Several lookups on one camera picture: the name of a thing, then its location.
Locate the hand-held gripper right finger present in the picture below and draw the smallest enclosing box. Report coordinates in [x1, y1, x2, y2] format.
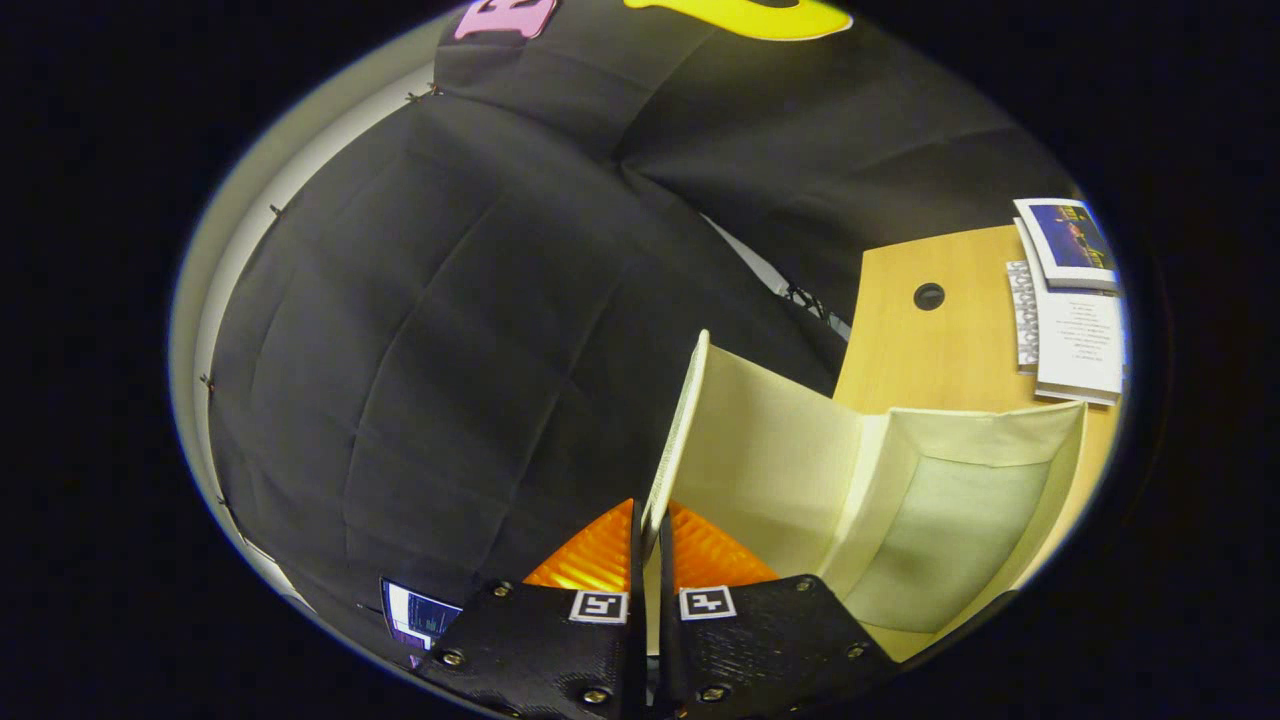
[653, 500, 901, 720]

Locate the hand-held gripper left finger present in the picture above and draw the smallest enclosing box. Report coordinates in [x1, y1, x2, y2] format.
[413, 497, 648, 720]

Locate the light green fabric storage box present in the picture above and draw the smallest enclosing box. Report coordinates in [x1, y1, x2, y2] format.
[640, 330, 1089, 663]

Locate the white text cover book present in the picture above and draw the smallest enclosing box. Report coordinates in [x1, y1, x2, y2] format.
[1005, 258, 1127, 407]

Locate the night photo cover book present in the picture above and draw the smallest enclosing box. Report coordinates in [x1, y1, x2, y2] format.
[1013, 197, 1122, 294]

